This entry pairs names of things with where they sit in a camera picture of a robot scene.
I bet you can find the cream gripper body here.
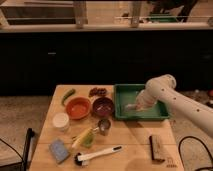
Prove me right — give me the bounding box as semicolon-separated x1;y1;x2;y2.
136;90;154;111

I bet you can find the grey towel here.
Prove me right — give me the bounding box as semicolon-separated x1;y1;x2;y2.
125;104;137;111

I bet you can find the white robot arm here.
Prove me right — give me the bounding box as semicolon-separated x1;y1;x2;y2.
135;74;213;138

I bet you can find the green plastic tray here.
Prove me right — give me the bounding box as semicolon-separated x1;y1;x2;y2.
114;84;170;121

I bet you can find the wooden block eraser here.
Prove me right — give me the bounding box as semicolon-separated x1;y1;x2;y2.
149;135;165;163

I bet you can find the dark purple bowl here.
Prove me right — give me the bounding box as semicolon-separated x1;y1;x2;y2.
92;97;115;117

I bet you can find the metal measuring cup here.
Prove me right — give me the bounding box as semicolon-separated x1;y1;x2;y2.
93;119;111;136

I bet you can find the orange bowl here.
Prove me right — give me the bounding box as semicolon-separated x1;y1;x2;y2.
65;97;91;120

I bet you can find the corn cob toy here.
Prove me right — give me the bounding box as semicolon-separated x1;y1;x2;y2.
71;128;94;149

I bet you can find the green pepper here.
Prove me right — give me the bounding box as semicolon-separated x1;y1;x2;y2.
61;89;76;106

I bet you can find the white round container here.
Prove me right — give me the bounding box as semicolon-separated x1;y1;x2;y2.
52;113;70;131

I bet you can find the white dish brush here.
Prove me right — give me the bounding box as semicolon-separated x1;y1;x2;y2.
74;146;122;166

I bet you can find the blue sponge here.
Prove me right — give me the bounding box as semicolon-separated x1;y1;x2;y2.
49;139;70;164

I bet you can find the black cable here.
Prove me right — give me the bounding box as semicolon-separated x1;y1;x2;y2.
177;135;213;171

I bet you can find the black chair frame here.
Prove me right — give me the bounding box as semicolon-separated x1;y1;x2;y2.
0;128;35;171

